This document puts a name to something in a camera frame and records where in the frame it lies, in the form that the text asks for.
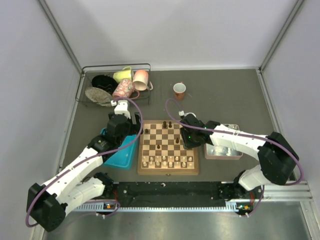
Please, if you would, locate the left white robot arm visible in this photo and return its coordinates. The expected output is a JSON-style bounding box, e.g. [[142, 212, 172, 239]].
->
[[25, 112, 143, 232]]

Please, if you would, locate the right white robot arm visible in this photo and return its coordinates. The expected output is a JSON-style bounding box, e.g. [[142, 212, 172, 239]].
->
[[180, 113, 299, 200]]

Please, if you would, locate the wooden chess board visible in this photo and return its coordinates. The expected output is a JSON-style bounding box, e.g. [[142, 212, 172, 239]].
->
[[137, 120, 199, 176]]

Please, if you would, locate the pink metal tin tray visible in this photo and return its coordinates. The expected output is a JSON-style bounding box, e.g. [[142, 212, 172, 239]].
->
[[204, 123, 244, 161]]

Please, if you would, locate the blue plastic tray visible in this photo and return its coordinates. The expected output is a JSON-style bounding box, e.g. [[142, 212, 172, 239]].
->
[[103, 140, 138, 170]]

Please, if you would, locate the grey speckled plate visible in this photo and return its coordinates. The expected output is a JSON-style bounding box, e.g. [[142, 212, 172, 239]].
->
[[84, 87, 113, 107]]

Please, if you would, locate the pink floral mug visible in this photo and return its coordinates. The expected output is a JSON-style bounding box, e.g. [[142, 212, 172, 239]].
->
[[112, 78, 140, 99]]

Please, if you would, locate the black ridged bowl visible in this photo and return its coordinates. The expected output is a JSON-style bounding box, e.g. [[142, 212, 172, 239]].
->
[[91, 75, 118, 94]]

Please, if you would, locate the brown mug white inside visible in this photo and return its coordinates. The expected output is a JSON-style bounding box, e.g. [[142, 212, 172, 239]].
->
[[173, 82, 187, 101]]

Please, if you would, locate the yellow mug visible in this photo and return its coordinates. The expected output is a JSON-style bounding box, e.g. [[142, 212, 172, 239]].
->
[[112, 66, 134, 83]]

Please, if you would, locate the pink white mug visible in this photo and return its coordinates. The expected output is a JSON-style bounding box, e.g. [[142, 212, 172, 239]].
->
[[132, 69, 149, 91]]

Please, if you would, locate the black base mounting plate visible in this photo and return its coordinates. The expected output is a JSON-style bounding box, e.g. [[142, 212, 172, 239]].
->
[[113, 181, 235, 208]]

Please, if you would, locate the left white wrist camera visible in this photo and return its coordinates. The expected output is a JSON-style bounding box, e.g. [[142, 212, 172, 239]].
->
[[110, 100, 131, 119]]

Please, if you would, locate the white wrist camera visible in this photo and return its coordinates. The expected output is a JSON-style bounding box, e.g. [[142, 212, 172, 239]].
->
[[178, 110, 197, 119], [110, 100, 131, 119]]

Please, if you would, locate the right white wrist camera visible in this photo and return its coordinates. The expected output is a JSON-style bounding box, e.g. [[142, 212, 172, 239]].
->
[[178, 110, 197, 119]]

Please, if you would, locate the black wire dish rack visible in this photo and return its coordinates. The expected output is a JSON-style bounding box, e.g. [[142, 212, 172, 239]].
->
[[75, 63, 151, 107]]

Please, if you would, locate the white slotted cable duct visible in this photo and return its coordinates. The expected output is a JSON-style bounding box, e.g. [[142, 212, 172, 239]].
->
[[73, 201, 253, 213]]

